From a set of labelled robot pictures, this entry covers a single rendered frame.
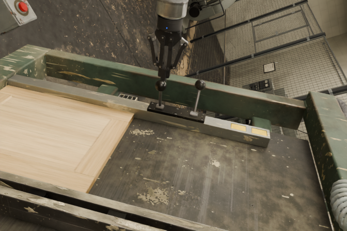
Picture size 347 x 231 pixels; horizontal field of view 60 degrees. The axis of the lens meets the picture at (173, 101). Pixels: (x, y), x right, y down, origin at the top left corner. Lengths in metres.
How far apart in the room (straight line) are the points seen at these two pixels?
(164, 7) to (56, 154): 0.51
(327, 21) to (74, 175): 9.60
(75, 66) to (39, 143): 0.51
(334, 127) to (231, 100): 0.38
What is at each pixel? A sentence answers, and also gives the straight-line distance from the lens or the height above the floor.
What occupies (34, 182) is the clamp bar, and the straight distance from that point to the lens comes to 0.77.
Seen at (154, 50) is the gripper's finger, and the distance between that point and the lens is 0.96.
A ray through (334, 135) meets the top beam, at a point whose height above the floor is 1.90.
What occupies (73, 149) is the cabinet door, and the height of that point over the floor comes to 1.22.
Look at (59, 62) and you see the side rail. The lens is 1.40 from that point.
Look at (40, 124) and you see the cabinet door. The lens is 1.04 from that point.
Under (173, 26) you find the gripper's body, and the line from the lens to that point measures 0.89.
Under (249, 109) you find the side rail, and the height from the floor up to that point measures 1.64.
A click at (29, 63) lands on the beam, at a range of 1.35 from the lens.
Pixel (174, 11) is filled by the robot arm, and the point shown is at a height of 1.59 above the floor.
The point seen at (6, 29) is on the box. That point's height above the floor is 0.86.
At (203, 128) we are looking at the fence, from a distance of 1.03.
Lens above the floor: 1.83
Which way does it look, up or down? 22 degrees down
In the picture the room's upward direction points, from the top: 74 degrees clockwise
